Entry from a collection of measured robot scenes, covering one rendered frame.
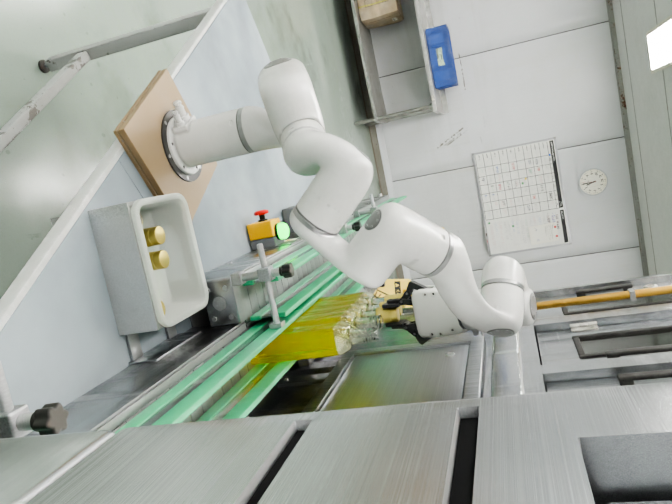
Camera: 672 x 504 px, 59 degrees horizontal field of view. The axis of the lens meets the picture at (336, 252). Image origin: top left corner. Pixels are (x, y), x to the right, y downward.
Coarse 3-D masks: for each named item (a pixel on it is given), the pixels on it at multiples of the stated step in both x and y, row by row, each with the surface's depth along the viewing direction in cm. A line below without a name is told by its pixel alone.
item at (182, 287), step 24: (144, 216) 113; (168, 216) 114; (144, 240) 99; (168, 240) 115; (192, 240) 114; (144, 264) 99; (192, 264) 115; (168, 288) 116; (192, 288) 116; (168, 312) 109; (192, 312) 110
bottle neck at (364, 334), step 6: (354, 330) 116; (360, 330) 115; (366, 330) 115; (372, 330) 114; (354, 336) 115; (360, 336) 115; (366, 336) 114; (372, 336) 114; (378, 336) 116; (354, 342) 116; (360, 342) 116
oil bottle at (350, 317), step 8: (336, 312) 124; (344, 312) 123; (352, 312) 123; (296, 320) 125; (304, 320) 123; (312, 320) 122; (320, 320) 121; (328, 320) 121; (336, 320) 120; (344, 320) 120; (352, 320) 120
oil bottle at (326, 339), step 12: (312, 324) 121; (324, 324) 119; (336, 324) 117; (348, 324) 117; (288, 336) 117; (300, 336) 116; (312, 336) 116; (324, 336) 115; (336, 336) 115; (348, 336) 115; (264, 348) 119; (276, 348) 118; (288, 348) 118; (300, 348) 117; (312, 348) 116; (324, 348) 116; (336, 348) 115; (348, 348) 115; (252, 360) 120; (264, 360) 120; (276, 360) 119; (288, 360) 118
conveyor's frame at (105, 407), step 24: (288, 240) 166; (240, 264) 135; (216, 336) 112; (168, 360) 102; (192, 360) 101; (120, 384) 94; (144, 384) 91; (168, 384) 93; (72, 408) 86; (96, 408) 84; (120, 408) 82; (72, 432) 76
